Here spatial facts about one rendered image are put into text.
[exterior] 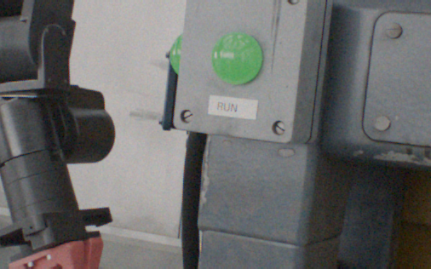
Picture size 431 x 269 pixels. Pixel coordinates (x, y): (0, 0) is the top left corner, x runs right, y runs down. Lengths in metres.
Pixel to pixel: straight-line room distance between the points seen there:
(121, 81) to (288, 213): 6.01
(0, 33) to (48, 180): 0.13
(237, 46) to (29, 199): 0.34
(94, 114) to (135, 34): 5.65
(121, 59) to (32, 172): 5.77
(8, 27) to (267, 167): 0.34
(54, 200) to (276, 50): 0.34
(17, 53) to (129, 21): 5.75
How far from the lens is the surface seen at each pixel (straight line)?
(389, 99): 0.59
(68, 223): 0.84
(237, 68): 0.56
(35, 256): 0.85
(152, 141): 6.49
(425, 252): 0.89
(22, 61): 0.86
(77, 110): 0.92
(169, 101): 1.08
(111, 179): 6.64
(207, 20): 0.58
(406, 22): 0.59
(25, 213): 0.85
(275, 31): 0.56
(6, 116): 0.87
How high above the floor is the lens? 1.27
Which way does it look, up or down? 3 degrees down
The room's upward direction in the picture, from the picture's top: 6 degrees clockwise
